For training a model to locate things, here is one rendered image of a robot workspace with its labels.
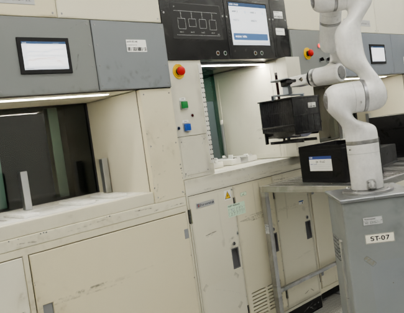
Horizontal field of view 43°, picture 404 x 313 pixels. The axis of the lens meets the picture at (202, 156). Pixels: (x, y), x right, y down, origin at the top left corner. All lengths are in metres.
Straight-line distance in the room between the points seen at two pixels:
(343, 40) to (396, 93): 2.08
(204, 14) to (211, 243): 1.06
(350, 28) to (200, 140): 0.82
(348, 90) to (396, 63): 1.93
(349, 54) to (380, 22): 1.81
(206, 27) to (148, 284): 1.19
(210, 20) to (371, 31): 1.50
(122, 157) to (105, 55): 0.49
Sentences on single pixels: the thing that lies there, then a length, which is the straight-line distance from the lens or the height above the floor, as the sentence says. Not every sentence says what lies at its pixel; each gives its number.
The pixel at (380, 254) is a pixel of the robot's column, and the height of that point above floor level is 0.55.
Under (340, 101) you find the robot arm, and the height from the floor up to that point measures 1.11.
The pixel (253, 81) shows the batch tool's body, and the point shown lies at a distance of 2.95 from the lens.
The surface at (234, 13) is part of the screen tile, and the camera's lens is 2.65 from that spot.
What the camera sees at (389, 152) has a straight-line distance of 2.94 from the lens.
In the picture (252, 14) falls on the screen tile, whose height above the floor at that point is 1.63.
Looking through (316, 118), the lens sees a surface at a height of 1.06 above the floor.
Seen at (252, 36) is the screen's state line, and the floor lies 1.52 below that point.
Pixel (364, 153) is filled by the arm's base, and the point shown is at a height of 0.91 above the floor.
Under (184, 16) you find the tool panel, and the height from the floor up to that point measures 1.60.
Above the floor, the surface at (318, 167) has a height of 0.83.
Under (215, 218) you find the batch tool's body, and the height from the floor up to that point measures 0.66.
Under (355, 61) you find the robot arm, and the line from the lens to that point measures 2.04.
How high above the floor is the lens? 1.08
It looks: 3 degrees down
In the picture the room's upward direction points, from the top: 8 degrees counter-clockwise
